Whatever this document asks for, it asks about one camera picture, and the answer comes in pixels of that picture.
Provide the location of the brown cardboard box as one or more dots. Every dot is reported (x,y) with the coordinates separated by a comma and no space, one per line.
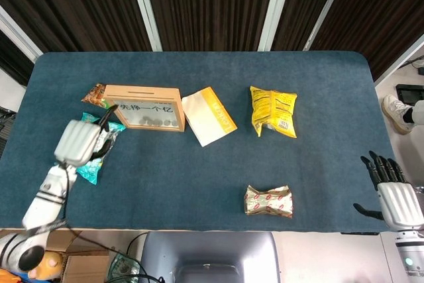
(86,266)

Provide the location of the teal blue table cloth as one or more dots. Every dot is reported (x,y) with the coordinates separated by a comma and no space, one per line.
(198,170)

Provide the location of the yellow white paper envelope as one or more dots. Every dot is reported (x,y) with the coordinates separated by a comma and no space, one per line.
(207,120)

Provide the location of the robot right hand grey black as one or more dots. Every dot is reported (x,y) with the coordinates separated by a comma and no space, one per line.
(401,203)

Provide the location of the gold red foil packet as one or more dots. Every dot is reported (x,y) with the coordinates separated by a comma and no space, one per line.
(268,201)

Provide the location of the white sneaker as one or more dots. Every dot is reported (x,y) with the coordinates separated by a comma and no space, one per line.
(395,112)

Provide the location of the yellow chip bag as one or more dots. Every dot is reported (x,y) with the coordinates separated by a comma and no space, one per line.
(273,110)

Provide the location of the robot right arm silver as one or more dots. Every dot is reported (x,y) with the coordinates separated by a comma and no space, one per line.
(410,253)

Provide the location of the green patterned bag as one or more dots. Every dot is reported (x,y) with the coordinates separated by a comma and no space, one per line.
(124,268)

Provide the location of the person's lower leg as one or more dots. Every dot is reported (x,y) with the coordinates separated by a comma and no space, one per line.
(417,110)

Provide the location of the orange green snack bag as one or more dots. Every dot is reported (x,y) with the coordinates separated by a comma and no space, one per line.
(94,95)

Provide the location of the wooden frame money box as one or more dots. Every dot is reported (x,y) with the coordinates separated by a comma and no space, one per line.
(142,92)

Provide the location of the white partition post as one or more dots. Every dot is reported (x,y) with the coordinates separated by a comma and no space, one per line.
(276,8)
(326,8)
(399,59)
(144,8)
(20,34)

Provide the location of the teal clear snack bag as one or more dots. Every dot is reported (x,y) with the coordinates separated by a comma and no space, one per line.
(89,172)

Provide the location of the robot left arm silver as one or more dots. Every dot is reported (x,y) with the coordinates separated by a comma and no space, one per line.
(43,203)

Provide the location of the orange plush toy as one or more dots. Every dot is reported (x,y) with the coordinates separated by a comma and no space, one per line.
(46,264)

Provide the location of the grey robot torso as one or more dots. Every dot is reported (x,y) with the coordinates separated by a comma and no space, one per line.
(212,253)

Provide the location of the black floor device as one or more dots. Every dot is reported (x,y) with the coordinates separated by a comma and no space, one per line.
(410,92)

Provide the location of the robot left hand grey black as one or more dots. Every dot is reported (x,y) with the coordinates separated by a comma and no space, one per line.
(76,140)

